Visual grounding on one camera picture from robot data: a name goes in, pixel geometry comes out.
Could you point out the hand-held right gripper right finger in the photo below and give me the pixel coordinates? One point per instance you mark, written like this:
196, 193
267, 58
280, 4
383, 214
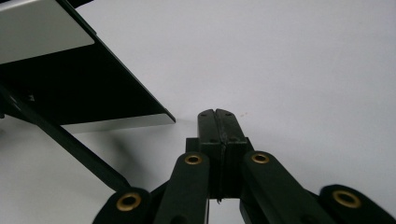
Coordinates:
233, 149

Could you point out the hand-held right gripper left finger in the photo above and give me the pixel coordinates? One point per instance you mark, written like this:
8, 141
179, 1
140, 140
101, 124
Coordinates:
208, 149

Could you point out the black photo frame stand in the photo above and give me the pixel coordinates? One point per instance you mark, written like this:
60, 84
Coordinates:
77, 146

